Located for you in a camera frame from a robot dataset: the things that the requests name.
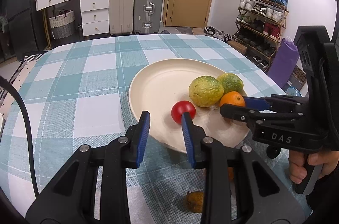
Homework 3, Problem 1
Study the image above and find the red cherry tomato front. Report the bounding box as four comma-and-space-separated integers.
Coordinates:
171, 101, 196, 124

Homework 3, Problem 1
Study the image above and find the orange tangerine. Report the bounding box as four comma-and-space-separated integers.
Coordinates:
220, 91, 246, 107
228, 167, 234, 182

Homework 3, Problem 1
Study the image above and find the green guava fruit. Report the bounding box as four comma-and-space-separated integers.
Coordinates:
217, 73, 244, 94

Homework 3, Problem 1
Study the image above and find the yellow-green guava fruit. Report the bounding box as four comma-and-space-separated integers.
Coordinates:
189, 76, 224, 108

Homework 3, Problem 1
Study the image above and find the brown longan front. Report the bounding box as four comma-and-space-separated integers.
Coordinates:
186, 191, 204, 213

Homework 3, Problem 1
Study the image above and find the person's right hand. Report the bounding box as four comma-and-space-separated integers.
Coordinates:
288, 149, 339, 185

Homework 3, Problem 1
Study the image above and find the cream round plate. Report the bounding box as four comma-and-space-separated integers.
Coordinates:
129, 59, 249, 153

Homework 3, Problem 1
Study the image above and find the purple bag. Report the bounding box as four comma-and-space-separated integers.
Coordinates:
268, 37, 299, 88

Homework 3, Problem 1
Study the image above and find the teal checkered tablecloth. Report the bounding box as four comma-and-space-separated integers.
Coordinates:
0, 34, 313, 224

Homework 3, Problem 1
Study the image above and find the wooden shoe rack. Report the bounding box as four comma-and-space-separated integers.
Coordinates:
233, 0, 289, 72

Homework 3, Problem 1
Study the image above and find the silver aluminium suitcase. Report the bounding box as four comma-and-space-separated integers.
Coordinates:
133, 0, 163, 34

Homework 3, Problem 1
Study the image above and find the woven laundry basket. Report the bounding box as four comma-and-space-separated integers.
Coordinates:
49, 10, 76, 40

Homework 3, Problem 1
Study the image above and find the white drawer desk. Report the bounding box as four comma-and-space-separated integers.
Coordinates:
35, 0, 109, 37

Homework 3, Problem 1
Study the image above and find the beige hard suitcase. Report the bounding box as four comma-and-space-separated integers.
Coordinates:
109, 0, 134, 36

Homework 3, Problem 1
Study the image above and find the black refrigerator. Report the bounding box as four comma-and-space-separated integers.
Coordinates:
6, 0, 47, 60

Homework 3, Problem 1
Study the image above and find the black cable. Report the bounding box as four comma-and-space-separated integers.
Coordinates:
0, 75, 40, 199

